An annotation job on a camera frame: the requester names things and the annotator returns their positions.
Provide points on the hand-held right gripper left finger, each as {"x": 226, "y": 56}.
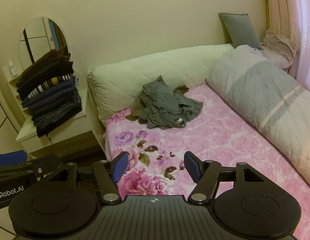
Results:
{"x": 121, "y": 166}

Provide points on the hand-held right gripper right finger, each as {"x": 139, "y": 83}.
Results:
{"x": 191, "y": 166}

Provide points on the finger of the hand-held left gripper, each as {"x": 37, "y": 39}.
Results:
{"x": 9, "y": 158}

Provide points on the stack of dark folded clothes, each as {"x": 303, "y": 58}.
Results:
{"x": 49, "y": 90}

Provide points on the white vanity table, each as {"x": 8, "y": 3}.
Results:
{"x": 24, "y": 136}

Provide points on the pink floral blanket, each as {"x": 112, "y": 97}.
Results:
{"x": 220, "y": 135}

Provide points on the olive brown garment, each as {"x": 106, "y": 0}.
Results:
{"x": 135, "y": 110}

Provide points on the crumpled grey garment pile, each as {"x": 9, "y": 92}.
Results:
{"x": 165, "y": 102}

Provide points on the grey and cream striped duvet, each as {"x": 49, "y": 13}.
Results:
{"x": 265, "y": 92}

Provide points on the cream padded headboard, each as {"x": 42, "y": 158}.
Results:
{"x": 157, "y": 65}

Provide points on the grey pillow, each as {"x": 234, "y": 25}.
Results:
{"x": 241, "y": 30}

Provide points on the crumpled pale pink throw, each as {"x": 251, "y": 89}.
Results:
{"x": 280, "y": 47}

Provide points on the white sheer curtain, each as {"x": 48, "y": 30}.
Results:
{"x": 306, "y": 42}

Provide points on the oval wall mirror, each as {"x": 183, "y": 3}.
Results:
{"x": 42, "y": 37}

